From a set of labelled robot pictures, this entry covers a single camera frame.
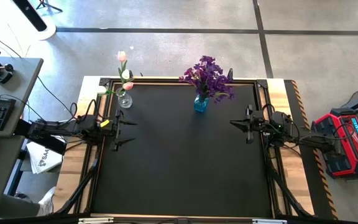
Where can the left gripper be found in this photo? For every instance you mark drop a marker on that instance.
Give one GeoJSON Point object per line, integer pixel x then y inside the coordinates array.
{"type": "Point", "coordinates": [109, 129]}

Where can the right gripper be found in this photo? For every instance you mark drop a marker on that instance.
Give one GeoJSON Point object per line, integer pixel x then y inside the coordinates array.
{"type": "Point", "coordinates": [259, 126]}

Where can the clear glass vase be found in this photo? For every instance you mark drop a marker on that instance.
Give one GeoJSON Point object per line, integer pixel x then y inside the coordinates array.
{"type": "Point", "coordinates": [125, 101]}

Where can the blue glass vase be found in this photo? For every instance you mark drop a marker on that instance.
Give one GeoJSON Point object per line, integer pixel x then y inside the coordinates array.
{"type": "Point", "coordinates": [201, 104]}

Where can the pink artificial tulip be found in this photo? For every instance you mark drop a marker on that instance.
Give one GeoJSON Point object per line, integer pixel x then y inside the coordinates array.
{"type": "Point", "coordinates": [122, 56]}
{"type": "Point", "coordinates": [128, 85]}

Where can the white artificial tulip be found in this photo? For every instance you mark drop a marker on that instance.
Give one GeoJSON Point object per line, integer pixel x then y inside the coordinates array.
{"type": "Point", "coordinates": [102, 89]}
{"type": "Point", "coordinates": [125, 74]}

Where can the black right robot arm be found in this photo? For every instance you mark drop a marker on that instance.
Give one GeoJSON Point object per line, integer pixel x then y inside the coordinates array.
{"type": "Point", "coordinates": [317, 141]}

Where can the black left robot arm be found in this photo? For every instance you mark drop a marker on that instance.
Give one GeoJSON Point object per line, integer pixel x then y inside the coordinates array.
{"type": "Point", "coordinates": [57, 129]}

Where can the black table mat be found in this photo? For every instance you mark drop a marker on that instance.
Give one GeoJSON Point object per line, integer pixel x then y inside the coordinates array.
{"type": "Point", "coordinates": [185, 174]}

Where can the black diagonal support bar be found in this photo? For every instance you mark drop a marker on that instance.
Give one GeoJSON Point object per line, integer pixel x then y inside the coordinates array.
{"type": "Point", "coordinates": [51, 146]}

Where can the white printed bag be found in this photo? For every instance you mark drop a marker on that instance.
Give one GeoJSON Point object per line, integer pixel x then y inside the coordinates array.
{"type": "Point", "coordinates": [43, 158]}

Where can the black ramp with hazard stripes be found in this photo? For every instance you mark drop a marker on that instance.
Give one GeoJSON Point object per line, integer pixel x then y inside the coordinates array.
{"type": "Point", "coordinates": [306, 186]}

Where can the red black power station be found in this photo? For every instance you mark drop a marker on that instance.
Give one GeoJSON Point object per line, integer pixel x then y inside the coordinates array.
{"type": "Point", "coordinates": [343, 146]}

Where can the person's shoe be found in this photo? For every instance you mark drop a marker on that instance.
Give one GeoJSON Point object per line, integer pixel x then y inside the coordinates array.
{"type": "Point", "coordinates": [47, 202]}

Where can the grey desk top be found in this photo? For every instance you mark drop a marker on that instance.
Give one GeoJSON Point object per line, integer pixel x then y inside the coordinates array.
{"type": "Point", "coordinates": [20, 84]}
{"type": "Point", "coordinates": [2, 174]}

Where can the blue desk leg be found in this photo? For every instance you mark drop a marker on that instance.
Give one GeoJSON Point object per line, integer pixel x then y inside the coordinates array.
{"type": "Point", "coordinates": [14, 177]}

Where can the person's leg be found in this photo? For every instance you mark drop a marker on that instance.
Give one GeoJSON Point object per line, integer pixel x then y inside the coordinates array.
{"type": "Point", "coordinates": [17, 207]}

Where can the white stand with black panel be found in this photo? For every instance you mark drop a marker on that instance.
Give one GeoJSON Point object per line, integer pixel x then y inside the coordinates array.
{"type": "Point", "coordinates": [33, 15]}

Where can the black tripod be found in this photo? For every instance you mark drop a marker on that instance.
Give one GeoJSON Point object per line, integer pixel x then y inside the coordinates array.
{"type": "Point", "coordinates": [43, 3]}

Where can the black clamp post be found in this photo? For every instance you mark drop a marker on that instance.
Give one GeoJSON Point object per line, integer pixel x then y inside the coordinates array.
{"type": "Point", "coordinates": [230, 75]}
{"type": "Point", "coordinates": [131, 75]}

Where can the white metal bracket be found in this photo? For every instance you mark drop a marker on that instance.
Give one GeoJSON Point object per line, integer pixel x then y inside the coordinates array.
{"type": "Point", "coordinates": [95, 220]}
{"type": "Point", "coordinates": [269, 221]}

